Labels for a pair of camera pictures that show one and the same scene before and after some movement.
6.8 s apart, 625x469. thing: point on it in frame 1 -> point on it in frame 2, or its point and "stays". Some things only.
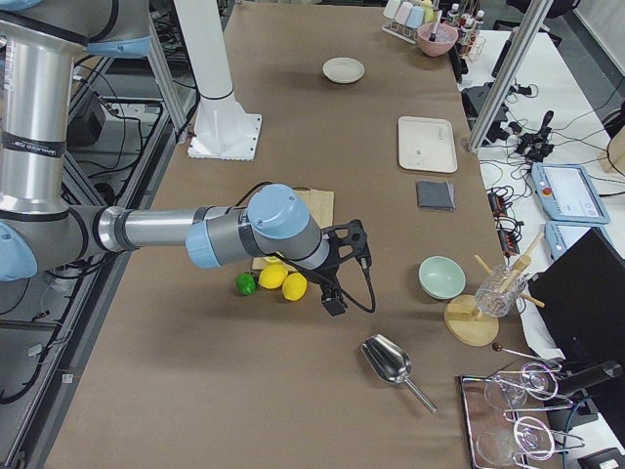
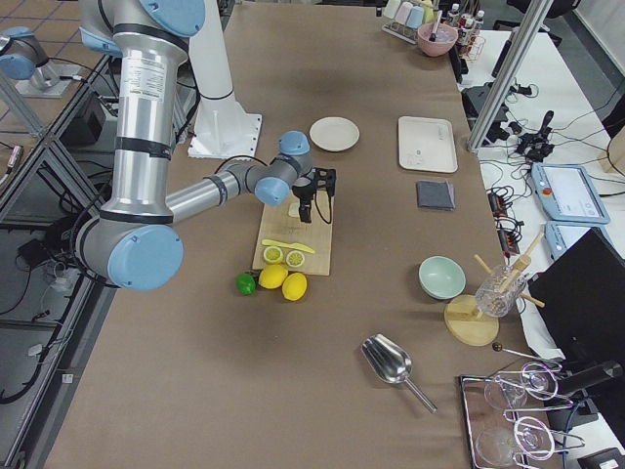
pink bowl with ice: [444, 40] stays
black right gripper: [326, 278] -> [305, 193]
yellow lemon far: [294, 285] stays
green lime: [245, 283] stays
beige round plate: [342, 69] -> [334, 134]
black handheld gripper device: [536, 146] stays
